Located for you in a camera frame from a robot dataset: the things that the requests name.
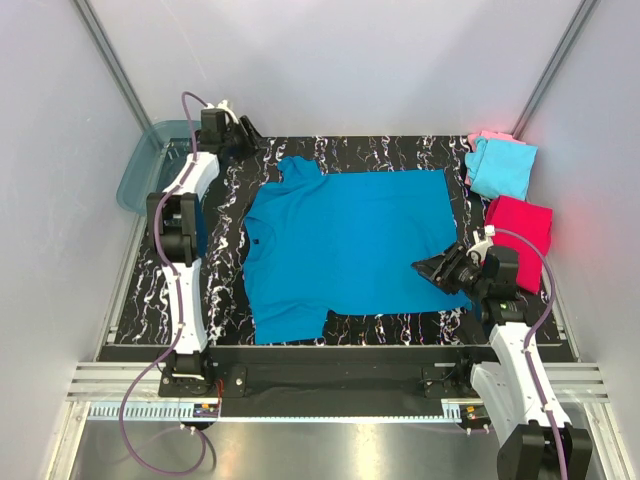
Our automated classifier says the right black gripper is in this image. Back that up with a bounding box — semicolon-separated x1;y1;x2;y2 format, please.
410;241;489;299

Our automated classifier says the light blue folded shirt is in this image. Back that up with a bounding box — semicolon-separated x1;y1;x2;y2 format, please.
465;136;538;201

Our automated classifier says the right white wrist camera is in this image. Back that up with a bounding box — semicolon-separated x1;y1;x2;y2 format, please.
467;225;495;265

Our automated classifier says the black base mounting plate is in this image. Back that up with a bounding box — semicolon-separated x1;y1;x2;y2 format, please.
158;344;516;419

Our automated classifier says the pink folded shirt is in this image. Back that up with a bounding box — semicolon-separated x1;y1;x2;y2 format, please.
465;130;526;186

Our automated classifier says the teal plastic bin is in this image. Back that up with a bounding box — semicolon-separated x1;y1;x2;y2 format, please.
116;120;191;216

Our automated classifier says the red folded shirt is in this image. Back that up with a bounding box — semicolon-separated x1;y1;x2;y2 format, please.
485;196;553;294

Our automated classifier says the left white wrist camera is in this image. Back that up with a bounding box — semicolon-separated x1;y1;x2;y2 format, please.
204;99;239;124

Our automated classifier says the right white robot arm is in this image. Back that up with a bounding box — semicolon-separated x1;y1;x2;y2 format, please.
412;243;593;479

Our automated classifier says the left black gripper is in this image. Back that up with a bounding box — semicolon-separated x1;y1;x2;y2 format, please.
222;117;270;164

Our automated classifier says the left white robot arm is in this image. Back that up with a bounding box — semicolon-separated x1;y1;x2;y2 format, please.
146;100;257;396

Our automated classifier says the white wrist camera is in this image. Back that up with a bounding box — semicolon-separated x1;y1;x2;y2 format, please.
467;225;495;265
204;99;239;124

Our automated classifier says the white slotted cable duct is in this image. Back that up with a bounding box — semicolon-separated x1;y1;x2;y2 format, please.
88;401;462;424

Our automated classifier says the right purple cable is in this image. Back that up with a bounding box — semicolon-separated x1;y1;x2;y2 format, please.
412;227;574;480

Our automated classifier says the blue t shirt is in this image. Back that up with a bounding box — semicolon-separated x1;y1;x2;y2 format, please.
243;156;470;345

